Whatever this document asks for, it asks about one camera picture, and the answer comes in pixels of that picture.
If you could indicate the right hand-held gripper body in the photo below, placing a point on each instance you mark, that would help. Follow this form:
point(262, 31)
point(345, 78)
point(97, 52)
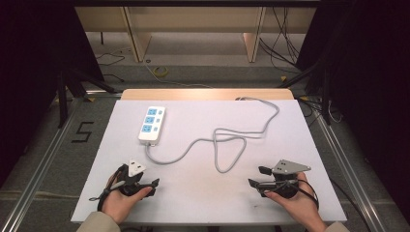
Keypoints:
point(285, 180)

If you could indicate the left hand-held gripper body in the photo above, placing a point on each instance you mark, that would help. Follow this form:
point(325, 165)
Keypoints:
point(132, 179)

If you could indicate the person's left hand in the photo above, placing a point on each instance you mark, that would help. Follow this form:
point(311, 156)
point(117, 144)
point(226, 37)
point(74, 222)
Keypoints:
point(121, 203)

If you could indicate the person's right hand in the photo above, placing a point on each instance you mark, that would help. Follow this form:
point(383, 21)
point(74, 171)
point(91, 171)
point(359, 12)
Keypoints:
point(296, 206)

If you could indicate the white table mat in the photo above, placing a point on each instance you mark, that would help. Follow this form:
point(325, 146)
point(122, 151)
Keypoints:
point(206, 180)

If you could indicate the white power strip blue sockets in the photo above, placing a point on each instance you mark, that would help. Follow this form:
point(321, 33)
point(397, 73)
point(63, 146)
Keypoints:
point(152, 125)

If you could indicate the wooden table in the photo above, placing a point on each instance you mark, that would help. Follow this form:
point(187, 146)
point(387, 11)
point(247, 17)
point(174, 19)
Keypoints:
point(206, 94)

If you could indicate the black metal stand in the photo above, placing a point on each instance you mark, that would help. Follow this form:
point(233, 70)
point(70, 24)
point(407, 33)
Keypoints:
point(69, 90)
point(322, 90)

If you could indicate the yellow tape roll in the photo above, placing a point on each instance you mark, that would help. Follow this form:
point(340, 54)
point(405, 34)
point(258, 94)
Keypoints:
point(160, 71)

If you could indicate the beige wooden bench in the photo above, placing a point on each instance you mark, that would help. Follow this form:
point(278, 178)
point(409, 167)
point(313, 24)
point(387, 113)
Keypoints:
point(193, 22)

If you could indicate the metal floor rail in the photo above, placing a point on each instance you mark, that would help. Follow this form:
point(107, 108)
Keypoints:
point(349, 167)
point(38, 167)

